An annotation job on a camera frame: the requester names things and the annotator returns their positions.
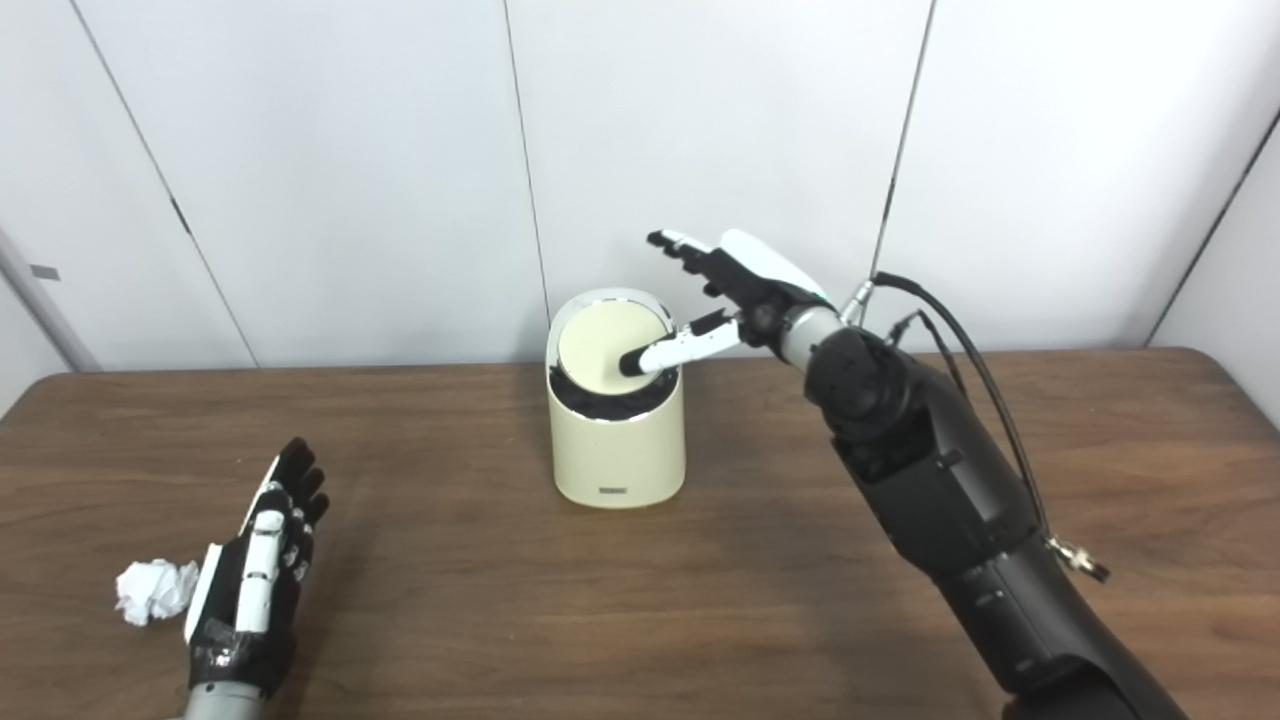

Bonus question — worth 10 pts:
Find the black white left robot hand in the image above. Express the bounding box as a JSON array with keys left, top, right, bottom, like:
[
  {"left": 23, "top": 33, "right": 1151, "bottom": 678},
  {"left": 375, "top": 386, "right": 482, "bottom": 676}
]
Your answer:
[{"left": 183, "top": 437, "right": 331, "bottom": 698}]

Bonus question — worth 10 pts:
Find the cream-colored lidded bin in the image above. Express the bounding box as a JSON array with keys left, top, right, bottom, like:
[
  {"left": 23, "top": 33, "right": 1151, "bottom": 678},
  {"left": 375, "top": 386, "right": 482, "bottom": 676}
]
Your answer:
[{"left": 545, "top": 288, "right": 688, "bottom": 510}]

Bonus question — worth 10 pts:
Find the black bin liner bag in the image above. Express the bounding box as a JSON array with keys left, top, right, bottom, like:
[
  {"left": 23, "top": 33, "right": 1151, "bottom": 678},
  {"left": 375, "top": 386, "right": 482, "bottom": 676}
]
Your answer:
[{"left": 548, "top": 360, "right": 681, "bottom": 423}]

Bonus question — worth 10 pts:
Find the thin black right arm wire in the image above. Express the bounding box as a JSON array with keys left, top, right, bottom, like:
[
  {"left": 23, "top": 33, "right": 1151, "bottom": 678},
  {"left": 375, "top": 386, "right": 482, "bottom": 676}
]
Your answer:
[{"left": 883, "top": 310, "right": 969, "bottom": 399}]

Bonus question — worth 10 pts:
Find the white paper ball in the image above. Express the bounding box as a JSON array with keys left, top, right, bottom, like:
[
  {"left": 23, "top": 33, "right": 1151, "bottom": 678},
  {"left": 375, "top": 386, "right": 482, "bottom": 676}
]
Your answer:
[{"left": 114, "top": 559, "right": 201, "bottom": 627}]

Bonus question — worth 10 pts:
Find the gray wall post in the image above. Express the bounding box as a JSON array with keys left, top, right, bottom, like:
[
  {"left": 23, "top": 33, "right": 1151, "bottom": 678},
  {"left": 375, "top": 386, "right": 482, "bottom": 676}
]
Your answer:
[{"left": 0, "top": 228, "right": 101, "bottom": 373}]

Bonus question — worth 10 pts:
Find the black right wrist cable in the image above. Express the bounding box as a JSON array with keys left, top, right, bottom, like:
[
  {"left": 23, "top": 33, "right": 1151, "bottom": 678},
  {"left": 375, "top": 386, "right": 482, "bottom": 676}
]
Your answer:
[{"left": 840, "top": 270, "right": 1111, "bottom": 584}]

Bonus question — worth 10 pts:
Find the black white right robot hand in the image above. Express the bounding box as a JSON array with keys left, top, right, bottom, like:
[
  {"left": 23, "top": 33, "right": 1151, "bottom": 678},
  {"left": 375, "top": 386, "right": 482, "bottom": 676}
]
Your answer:
[{"left": 618, "top": 229, "right": 836, "bottom": 379}]

